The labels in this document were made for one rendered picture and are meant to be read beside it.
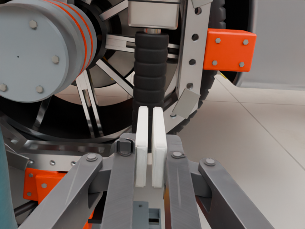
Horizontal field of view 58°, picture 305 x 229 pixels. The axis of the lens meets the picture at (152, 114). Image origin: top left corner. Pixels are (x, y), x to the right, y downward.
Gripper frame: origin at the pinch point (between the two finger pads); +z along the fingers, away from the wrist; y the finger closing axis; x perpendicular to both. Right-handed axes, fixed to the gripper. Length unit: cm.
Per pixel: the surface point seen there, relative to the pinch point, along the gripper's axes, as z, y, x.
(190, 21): 32.4, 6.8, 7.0
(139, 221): 56, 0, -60
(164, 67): 10.9, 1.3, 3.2
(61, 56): 17.9, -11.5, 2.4
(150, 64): 10.3, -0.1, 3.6
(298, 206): 95, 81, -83
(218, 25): 40.8, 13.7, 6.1
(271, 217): 87, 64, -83
